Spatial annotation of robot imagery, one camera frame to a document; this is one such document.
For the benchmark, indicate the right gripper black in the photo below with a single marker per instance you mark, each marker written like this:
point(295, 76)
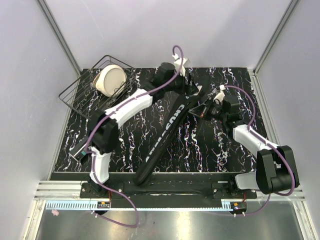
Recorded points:
point(199, 110)

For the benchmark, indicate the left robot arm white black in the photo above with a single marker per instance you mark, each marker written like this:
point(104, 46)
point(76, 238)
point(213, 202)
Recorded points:
point(104, 137)

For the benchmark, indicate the black racket bag Crossway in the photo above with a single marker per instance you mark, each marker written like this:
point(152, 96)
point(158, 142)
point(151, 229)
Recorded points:
point(177, 114)

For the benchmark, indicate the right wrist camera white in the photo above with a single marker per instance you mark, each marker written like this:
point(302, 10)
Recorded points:
point(220, 94)

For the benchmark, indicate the black wire basket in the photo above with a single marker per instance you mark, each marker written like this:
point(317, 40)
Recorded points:
point(84, 99)

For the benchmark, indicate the white round container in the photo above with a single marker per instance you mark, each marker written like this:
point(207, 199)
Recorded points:
point(111, 80)

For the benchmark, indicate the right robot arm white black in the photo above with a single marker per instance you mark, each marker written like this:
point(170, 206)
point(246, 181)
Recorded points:
point(276, 171)

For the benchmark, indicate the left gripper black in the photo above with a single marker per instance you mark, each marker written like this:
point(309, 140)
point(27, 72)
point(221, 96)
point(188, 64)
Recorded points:
point(187, 90)

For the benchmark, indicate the black BOKA shuttlecock tube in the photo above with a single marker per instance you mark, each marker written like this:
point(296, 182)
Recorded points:
point(78, 152)

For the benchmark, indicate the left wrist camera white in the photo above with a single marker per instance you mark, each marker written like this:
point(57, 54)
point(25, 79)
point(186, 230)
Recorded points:
point(179, 64)

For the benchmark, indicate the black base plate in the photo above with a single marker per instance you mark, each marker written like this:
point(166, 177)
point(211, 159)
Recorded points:
point(212, 185)

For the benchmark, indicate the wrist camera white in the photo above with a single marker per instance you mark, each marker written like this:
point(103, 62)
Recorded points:
point(179, 64)
point(220, 94)

